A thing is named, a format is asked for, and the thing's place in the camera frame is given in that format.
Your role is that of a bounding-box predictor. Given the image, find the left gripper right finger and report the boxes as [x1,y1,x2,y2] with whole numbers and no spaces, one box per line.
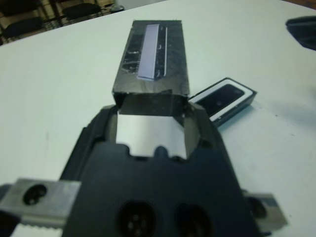
[183,102,229,160]

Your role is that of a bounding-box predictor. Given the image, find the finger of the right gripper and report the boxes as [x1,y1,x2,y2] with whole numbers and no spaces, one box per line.
[285,15,316,52]

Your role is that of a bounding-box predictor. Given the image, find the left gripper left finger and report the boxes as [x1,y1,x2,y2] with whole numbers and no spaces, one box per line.
[59,104,119,183]

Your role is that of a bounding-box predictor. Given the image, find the black phone-like camera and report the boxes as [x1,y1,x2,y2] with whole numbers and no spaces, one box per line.
[201,83,247,117]

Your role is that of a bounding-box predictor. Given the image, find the black carton box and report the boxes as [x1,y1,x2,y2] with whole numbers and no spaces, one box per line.
[111,19,191,117]

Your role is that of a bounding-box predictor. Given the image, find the black box with white insert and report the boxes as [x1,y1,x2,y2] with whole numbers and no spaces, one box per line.
[189,77,258,128]

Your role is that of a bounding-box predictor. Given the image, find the black chair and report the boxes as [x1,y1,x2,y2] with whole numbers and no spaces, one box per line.
[0,16,46,45]
[61,4,102,23]

